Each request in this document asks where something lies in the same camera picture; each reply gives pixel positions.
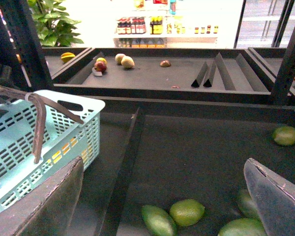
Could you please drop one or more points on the black triangular divider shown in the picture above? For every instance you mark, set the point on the black triangular divider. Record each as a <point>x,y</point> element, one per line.
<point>197,82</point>

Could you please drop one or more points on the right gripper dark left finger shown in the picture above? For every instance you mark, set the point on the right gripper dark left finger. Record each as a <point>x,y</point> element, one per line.
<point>48,209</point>

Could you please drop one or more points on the bottle shelf display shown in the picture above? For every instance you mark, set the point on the bottle shelf display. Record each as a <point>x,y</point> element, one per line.
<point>162,23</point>

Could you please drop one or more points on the light blue plastic basket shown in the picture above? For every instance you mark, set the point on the light blue plastic basket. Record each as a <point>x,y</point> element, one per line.
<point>64,140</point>

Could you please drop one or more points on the red yellow apple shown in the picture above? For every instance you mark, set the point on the red yellow apple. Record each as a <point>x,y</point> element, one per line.
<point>100,66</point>

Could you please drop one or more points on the dark basket handle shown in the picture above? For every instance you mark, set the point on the dark basket handle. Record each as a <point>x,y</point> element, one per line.
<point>39,102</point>

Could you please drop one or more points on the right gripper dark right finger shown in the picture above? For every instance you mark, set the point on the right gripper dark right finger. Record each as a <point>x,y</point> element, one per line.
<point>274,197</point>

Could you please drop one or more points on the green lime centre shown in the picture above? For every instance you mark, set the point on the green lime centre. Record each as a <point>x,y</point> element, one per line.
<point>187,212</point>

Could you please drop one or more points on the green potted plant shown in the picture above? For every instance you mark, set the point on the green potted plant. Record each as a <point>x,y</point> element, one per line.
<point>53,24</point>

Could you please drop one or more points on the green lime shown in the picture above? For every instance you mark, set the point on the green lime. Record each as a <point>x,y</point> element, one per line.
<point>284,136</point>
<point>187,212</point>

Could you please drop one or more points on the green lime far right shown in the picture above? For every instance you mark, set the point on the green lime far right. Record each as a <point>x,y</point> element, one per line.
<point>284,136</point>

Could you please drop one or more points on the green mango bottom right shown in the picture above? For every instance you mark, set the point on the green mango bottom right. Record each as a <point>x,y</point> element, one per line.
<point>243,227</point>

